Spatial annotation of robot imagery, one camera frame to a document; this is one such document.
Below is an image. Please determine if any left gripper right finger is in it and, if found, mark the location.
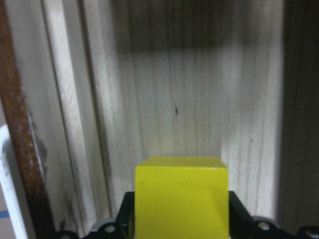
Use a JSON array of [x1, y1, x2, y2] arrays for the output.
[[229, 191, 253, 236]]

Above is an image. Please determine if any wooden drawer with white handle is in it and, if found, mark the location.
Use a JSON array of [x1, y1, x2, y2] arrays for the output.
[[0, 0, 284, 239]]

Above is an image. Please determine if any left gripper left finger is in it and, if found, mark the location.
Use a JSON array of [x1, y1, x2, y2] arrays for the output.
[[115, 191, 135, 236]]

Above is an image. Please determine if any yellow block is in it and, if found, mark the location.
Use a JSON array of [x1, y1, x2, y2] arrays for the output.
[[135, 157, 229, 239]]

